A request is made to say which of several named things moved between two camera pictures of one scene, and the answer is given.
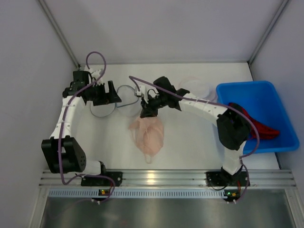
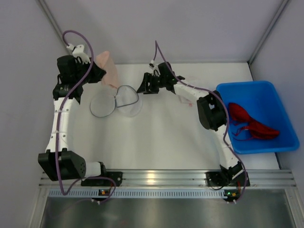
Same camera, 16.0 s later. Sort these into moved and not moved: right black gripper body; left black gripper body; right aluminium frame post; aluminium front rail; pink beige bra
Moved: left black gripper body; right black gripper body; pink beige bra
Not moved: aluminium front rail; right aluminium frame post
